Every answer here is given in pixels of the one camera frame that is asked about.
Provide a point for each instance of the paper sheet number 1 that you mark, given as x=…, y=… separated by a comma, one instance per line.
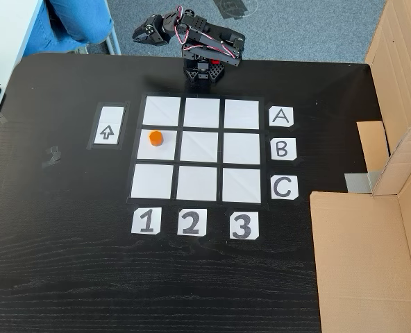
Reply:
x=146, y=221

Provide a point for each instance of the white desk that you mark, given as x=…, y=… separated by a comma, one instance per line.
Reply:
x=7, y=34

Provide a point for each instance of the white arrow paper sheet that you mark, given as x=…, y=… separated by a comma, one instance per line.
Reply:
x=106, y=133

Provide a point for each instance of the grey duct tape strip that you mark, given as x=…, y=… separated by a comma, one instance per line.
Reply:
x=358, y=182

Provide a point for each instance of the paper sheet number 3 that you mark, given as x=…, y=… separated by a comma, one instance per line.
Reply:
x=244, y=226

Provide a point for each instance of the paper sheet letter A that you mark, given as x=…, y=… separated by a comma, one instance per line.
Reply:
x=281, y=117

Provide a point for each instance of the white taped grid sheet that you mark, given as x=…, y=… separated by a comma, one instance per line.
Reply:
x=198, y=152

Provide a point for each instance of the paper sheet letter C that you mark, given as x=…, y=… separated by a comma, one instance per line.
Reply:
x=283, y=188

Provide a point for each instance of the red black table clamp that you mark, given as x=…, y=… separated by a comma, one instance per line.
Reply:
x=214, y=62

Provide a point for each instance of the clear tape scraps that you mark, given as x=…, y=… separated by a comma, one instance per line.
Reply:
x=52, y=156

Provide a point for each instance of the white metal leg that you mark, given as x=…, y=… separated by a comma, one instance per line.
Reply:
x=112, y=34

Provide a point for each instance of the small tape piece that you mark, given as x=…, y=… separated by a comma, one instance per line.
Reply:
x=2, y=120

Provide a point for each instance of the brown cardboard screen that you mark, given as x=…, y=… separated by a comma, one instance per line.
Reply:
x=361, y=260

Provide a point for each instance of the round orange token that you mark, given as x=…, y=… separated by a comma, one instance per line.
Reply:
x=155, y=138

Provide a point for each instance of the paper sheet number 2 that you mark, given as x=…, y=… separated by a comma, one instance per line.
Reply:
x=191, y=222

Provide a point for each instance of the person in blue trousers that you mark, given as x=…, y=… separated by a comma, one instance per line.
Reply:
x=59, y=24

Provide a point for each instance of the paper sheet letter B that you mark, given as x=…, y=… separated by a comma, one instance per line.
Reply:
x=282, y=149

